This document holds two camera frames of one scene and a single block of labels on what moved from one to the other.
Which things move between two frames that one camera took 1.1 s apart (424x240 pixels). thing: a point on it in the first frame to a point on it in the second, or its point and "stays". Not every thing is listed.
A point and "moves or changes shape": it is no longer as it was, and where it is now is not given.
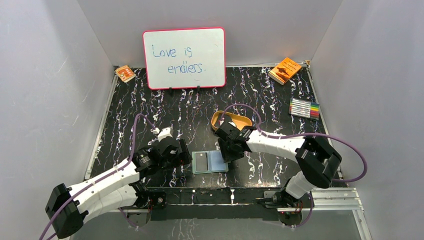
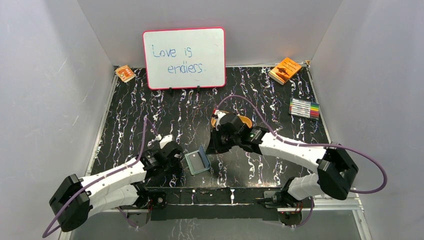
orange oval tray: (240, 121) stays
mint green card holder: (205, 161) moves or changes shape
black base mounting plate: (215, 204) stays
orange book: (284, 70) stays
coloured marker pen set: (303, 108) stays
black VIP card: (201, 161) moves or changes shape
